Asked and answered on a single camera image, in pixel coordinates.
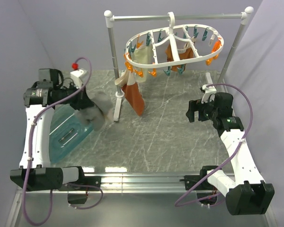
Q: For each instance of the orange underwear on right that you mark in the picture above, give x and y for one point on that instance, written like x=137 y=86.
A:
x=185 y=53

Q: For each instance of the orange clip front left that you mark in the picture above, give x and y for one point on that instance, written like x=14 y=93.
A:
x=153 y=72

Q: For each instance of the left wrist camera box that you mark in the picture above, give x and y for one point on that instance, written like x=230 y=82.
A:
x=79 y=77

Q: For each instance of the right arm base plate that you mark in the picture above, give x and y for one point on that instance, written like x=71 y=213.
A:
x=189 y=181

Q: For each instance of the teal plastic basin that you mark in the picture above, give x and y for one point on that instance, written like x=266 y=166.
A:
x=66 y=133

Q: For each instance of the white metal drying rack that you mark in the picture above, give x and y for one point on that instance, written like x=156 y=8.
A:
x=245 y=17

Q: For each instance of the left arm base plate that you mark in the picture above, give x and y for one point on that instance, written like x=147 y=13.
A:
x=90 y=183

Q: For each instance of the teal clip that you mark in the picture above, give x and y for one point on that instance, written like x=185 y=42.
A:
x=181 y=69
x=167 y=71

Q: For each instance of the orange underwear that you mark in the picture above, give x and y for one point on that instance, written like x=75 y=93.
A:
x=129 y=86
x=185 y=53

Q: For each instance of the grey underwear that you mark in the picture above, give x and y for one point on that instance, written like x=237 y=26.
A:
x=97 y=115

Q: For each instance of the orange underwear on left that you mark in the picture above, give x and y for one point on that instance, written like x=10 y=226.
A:
x=129 y=86

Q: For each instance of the cream underwear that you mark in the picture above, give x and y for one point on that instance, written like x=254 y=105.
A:
x=142 y=55

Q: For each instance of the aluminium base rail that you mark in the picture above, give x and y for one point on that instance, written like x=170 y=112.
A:
x=146 y=200

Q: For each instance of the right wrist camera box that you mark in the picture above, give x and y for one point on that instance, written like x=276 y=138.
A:
x=209 y=91

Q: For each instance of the orange clip front right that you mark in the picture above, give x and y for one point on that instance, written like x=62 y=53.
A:
x=209 y=61

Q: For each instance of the white oval clip hanger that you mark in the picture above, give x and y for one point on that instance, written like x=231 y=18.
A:
x=185 y=33

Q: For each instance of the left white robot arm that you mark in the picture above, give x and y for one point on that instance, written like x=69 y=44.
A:
x=35 y=172

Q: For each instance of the orange clip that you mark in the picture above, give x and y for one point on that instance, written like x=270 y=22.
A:
x=209 y=61
x=153 y=72

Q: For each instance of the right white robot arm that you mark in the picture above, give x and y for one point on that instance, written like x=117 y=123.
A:
x=247 y=193

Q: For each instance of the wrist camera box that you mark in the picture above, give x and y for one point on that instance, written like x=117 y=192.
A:
x=79 y=77
x=209 y=91

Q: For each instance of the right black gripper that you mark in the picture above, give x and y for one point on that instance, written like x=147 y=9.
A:
x=195 y=105

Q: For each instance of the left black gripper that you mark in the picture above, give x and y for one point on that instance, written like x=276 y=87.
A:
x=83 y=101

